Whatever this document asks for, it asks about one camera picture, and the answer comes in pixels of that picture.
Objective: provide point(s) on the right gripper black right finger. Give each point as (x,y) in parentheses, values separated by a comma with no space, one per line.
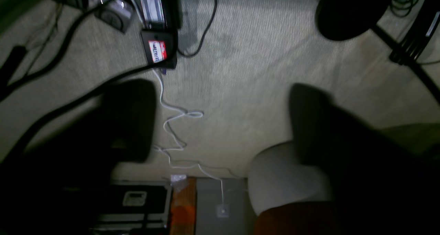
(379,186)

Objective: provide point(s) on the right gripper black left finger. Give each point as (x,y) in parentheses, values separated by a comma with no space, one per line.
(58,186)

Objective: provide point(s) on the black flight case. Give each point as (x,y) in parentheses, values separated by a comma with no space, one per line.
(134,208)

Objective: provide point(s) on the orange wooden board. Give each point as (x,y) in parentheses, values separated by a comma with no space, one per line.
(183,207)

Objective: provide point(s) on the black box with red label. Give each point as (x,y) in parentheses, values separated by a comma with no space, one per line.
(159,48)

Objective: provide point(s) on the black chair base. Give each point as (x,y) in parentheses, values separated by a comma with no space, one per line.
(406,26)

